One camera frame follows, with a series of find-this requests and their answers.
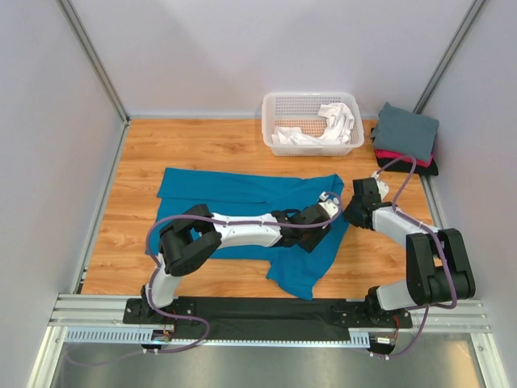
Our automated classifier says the blue t shirt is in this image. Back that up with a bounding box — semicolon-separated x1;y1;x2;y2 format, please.
156;168;348;300

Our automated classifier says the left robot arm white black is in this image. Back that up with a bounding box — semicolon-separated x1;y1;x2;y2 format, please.
141;199;343;324

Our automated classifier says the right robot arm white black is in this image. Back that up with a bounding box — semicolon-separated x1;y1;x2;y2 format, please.
343;177;476;327

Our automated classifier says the black folded t shirt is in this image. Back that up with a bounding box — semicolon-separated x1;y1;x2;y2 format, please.
376;158;439;176

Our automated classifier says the pink folded t shirt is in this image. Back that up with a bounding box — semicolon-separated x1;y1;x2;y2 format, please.
374;150;433;167

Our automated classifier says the white t shirt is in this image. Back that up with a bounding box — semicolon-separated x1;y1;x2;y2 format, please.
271;103;355;146

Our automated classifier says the grey folded t shirt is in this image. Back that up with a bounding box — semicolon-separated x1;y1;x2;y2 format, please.
371;102;439;162

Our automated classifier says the white plastic basket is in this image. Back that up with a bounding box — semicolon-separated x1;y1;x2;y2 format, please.
262;92;364;156

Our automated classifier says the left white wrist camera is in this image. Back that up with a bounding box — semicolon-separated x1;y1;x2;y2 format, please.
318;192;343;218

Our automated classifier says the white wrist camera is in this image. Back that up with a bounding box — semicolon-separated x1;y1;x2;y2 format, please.
371;171;389;200
318;192;343;218

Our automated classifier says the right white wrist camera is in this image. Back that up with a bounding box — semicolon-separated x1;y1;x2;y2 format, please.
371;171;389;200

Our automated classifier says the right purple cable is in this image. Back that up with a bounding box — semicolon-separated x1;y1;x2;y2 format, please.
371;154;460;310

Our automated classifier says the purple cable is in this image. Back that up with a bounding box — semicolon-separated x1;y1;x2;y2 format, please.
144;192;343;324
371;154;460;310

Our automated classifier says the grey slotted cable duct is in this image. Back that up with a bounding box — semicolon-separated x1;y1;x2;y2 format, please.
64;326;415;348

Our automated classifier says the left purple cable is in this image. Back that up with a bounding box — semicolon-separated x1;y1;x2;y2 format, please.
144;192;343;324

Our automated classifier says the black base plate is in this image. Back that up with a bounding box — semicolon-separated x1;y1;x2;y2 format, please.
122;296;414;341

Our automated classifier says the right aluminium frame post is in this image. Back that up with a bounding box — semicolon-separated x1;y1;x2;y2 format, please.
413;0;490;114

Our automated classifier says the aluminium frame post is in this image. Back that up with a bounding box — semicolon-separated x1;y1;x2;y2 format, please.
56;0;130;124
413;0;490;114

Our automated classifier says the left aluminium frame post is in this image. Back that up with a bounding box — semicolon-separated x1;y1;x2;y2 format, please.
56;0;130;124

